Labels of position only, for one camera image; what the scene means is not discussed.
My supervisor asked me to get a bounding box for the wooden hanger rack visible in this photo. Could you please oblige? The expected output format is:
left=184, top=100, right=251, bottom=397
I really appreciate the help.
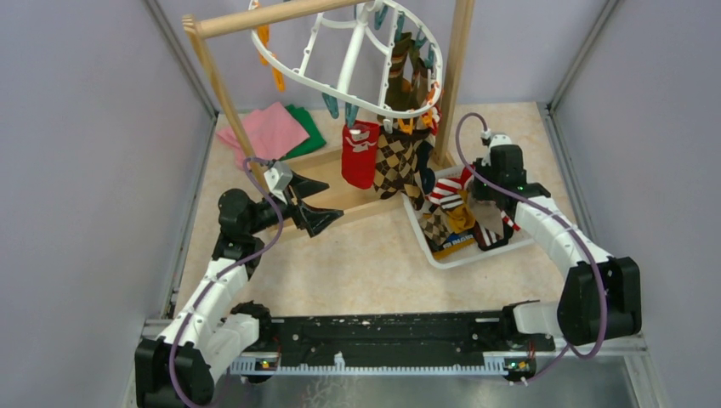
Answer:
left=181, top=0, right=475, bottom=243

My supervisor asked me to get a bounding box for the green cloth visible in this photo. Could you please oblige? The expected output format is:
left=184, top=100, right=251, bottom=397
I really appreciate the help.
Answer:
left=282, top=105, right=326, bottom=160

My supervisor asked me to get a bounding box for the yellow sock in basket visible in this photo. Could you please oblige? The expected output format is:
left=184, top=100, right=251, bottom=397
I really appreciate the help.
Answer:
left=429, top=204, right=477, bottom=260

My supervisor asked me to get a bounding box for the red white striped sock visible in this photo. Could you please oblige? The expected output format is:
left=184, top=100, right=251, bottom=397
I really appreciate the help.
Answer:
left=428, top=166, right=522, bottom=232

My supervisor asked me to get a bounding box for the white clothes clip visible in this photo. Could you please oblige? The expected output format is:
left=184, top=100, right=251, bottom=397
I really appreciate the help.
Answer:
left=383, top=118, right=394, bottom=134

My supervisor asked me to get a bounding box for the white plastic laundry basket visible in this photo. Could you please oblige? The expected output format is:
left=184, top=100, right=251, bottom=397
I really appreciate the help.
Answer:
left=403, top=195, right=534, bottom=269

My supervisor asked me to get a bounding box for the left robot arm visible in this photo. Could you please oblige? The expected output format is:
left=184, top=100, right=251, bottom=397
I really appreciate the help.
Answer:
left=134, top=162, right=343, bottom=407

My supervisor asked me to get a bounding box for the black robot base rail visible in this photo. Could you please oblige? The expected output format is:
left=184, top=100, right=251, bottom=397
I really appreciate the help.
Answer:
left=230, top=302, right=556, bottom=383

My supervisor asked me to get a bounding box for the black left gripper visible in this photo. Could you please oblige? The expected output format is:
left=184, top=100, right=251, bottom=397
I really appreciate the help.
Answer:
left=246, top=169, right=343, bottom=236

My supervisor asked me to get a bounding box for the orange clothes clip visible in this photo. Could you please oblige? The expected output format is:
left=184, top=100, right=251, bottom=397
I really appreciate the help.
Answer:
left=396, top=118, right=415, bottom=134

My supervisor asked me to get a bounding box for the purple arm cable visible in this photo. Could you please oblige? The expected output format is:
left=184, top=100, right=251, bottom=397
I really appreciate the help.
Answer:
left=168, top=157, right=285, bottom=408
left=455, top=112, right=610, bottom=387

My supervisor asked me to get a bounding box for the black sock in basket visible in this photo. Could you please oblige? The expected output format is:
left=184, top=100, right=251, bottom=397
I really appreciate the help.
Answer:
left=423, top=223, right=519, bottom=259

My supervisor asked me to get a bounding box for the pink cloth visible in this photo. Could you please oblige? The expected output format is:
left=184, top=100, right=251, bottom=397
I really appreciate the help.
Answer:
left=241, top=102, right=308, bottom=160

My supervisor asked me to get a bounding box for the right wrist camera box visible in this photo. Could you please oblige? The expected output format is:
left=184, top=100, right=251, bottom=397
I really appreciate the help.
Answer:
left=481, top=131, right=514, bottom=150

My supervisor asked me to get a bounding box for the teal clothes clip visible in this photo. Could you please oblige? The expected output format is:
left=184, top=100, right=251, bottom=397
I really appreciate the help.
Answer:
left=321, top=93, right=339, bottom=119
left=344, top=102, right=359, bottom=129

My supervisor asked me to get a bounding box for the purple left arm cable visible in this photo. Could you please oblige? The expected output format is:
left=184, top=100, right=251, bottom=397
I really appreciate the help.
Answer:
left=168, top=157, right=285, bottom=408

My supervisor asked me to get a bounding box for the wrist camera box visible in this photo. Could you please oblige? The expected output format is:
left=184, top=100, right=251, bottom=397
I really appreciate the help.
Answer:
left=264, top=161, right=293, bottom=198
left=481, top=131, right=514, bottom=150

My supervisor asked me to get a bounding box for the brown argyle sock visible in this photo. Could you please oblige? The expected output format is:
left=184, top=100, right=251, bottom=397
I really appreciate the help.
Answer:
left=396, top=129, right=430, bottom=210
left=372, top=129, right=404, bottom=200

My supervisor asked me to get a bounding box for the white round clip hanger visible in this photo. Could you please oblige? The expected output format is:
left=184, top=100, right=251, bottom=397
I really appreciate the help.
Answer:
left=251, top=1, right=443, bottom=121

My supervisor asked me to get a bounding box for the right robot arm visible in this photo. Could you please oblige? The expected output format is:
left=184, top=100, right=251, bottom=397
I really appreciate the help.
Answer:
left=470, top=144, right=642, bottom=350

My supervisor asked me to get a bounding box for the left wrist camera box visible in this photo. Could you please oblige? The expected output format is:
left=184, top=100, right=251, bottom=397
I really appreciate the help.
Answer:
left=264, top=161, right=293, bottom=198

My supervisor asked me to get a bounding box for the orange clip at back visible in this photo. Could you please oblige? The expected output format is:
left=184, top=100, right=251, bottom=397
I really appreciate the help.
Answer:
left=257, top=25, right=286, bottom=92

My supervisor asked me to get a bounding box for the navy white red hanging sock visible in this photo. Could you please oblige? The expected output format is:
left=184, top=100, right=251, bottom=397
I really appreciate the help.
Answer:
left=415, top=107, right=442, bottom=195

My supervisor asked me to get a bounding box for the olive striped hanging sock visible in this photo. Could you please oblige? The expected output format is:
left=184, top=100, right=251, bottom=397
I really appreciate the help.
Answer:
left=385, top=31, right=414, bottom=111

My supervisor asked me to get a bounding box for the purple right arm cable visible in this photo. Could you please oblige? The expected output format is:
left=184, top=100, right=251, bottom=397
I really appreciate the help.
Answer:
left=455, top=112, right=610, bottom=387

